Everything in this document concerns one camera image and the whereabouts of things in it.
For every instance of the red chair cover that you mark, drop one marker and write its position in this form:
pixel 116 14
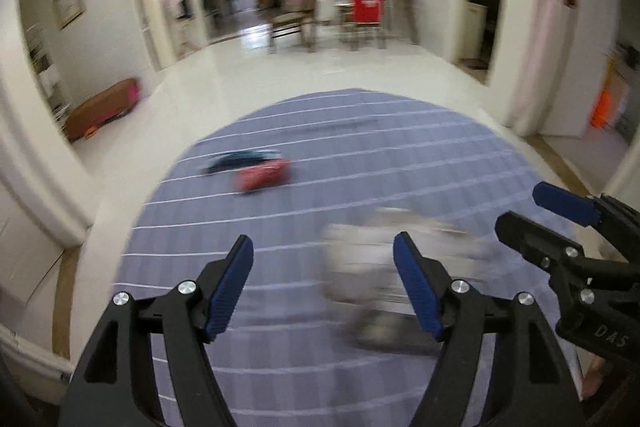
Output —
pixel 366 4

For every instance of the person's right forearm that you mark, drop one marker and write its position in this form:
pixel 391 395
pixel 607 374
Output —
pixel 597 377

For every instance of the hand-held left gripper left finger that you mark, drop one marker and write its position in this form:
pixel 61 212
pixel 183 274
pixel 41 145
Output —
pixel 227 292

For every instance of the orange plastic stool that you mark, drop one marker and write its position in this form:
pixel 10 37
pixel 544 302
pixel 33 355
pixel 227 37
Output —
pixel 601 107

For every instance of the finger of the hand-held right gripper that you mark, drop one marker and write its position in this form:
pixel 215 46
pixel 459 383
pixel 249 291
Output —
pixel 565 203
pixel 535 242

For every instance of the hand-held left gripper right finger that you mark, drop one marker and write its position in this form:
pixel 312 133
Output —
pixel 417 292

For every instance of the dark blue snack packet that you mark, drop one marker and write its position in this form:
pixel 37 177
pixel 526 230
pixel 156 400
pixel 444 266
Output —
pixel 235 159

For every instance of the wooden chair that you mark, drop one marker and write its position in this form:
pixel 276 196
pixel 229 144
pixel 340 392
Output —
pixel 292 19

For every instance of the small framed wall picture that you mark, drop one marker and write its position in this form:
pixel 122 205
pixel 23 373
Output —
pixel 67 4

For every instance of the red snack packet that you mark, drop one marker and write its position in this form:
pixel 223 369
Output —
pixel 262 177

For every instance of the grey checked tablecloth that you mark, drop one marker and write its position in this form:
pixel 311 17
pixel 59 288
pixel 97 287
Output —
pixel 350 167

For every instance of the red chair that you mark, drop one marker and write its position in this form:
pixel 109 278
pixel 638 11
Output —
pixel 362 29

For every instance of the white shelf unit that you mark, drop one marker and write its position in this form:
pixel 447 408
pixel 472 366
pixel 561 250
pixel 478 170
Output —
pixel 45 72

